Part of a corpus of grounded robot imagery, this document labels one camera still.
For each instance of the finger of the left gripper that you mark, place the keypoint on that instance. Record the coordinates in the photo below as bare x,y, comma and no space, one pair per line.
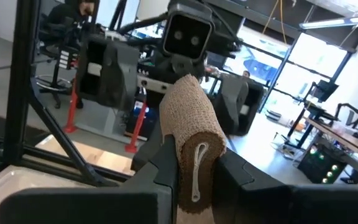
120,77
232,105

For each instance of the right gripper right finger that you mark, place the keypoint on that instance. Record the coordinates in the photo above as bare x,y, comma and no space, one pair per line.
291,205

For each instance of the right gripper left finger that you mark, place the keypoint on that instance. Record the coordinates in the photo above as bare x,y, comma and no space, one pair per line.
104,205

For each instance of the brown elastic bandage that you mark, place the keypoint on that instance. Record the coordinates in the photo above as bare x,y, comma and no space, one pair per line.
191,118

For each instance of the white bandage clip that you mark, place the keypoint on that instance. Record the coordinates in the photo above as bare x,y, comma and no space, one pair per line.
197,168

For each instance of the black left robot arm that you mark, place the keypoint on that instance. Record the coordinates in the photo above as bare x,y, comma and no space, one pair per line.
225,40

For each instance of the person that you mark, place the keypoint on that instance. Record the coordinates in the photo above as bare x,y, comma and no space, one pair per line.
246,74
67,12

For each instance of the grey metal base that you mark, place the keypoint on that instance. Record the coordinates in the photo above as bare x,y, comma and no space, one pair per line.
101,121

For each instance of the black computer tower with lights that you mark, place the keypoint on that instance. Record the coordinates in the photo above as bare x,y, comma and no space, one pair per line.
322,165

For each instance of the red stand leg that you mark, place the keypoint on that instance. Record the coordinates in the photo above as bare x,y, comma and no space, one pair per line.
71,105
137,127

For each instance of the black office chair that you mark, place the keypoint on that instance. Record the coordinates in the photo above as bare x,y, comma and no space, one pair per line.
54,62

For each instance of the background desk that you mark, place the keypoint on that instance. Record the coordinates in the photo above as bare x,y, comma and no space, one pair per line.
346,140

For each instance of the background desk monitor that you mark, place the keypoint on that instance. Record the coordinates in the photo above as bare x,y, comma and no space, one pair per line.
323,90

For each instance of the ceiling light strip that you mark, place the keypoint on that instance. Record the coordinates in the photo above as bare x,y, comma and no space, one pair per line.
337,21

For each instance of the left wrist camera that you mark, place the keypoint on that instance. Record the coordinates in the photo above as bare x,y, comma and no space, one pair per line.
186,34

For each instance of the black table frame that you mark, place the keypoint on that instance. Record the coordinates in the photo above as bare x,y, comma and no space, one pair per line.
20,77

